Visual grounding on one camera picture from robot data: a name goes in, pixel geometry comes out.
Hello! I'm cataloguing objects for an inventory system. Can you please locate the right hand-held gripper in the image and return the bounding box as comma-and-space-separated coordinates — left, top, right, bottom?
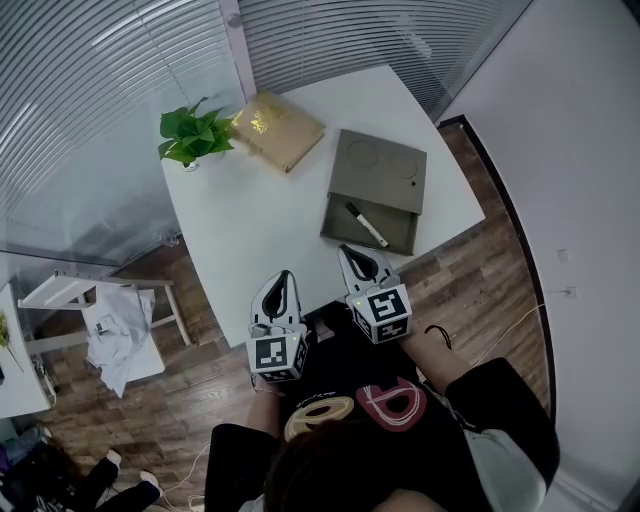
338, 243, 414, 346

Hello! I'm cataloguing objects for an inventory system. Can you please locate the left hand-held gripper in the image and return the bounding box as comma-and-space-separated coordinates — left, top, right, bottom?
247, 269, 312, 384

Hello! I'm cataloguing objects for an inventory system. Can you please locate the white marker pen black cap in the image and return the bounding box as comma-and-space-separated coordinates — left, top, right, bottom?
345, 201, 390, 249

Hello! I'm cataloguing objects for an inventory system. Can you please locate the grey box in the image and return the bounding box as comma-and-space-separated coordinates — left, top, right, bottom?
319, 128, 429, 257

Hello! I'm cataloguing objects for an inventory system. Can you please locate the tan notebook with gold print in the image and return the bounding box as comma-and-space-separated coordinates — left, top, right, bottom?
228, 89, 326, 174

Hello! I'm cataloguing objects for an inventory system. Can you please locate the person's right forearm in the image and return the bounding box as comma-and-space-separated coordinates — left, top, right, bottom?
399, 331, 482, 397

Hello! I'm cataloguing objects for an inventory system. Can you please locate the person's left forearm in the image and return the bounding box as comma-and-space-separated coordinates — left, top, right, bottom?
245, 372, 287, 442

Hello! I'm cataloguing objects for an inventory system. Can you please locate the white desk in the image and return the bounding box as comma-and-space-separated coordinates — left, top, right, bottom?
160, 64, 487, 349

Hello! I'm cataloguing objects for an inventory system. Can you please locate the black printed shirt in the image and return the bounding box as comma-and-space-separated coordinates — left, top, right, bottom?
204, 299, 561, 512

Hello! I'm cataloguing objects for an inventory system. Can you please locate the white crumpled cloth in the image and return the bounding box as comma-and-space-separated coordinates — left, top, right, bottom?
85, 287, 157, 399

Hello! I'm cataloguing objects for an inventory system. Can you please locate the green potted plant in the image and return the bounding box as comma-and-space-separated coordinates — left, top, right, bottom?
157, 97, 236, 174

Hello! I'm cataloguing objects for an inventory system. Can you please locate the white chair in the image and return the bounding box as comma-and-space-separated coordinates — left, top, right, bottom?
17, 269, 194, 397

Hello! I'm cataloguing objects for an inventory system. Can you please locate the grey window blind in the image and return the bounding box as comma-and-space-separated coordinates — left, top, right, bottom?
0, 0, 247, 227
238, 0, 532, 122

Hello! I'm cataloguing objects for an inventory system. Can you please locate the white side table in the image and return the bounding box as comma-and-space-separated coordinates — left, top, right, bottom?
0, 282, 54, 419

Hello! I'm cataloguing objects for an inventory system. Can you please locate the black hair tie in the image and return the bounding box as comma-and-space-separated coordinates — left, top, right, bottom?
423, 324, 454, 352

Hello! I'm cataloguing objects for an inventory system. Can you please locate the white floor cable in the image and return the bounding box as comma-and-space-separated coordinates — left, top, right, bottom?
472, 302, 547, 367
162, 439, 212, 509

